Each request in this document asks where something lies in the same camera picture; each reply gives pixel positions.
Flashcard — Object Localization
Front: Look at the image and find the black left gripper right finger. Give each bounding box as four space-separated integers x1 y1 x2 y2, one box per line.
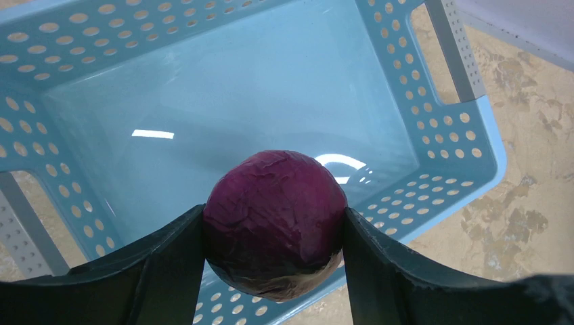
343 208 573 324

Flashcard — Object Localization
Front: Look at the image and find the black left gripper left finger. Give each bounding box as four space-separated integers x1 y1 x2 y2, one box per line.
1 205 204 324

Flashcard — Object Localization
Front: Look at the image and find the light blue perforated basket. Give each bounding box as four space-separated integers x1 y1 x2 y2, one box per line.
0 0 508 325

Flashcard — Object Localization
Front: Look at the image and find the purple fake cabbage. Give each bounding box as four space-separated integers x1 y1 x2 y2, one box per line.
202 150 347 302

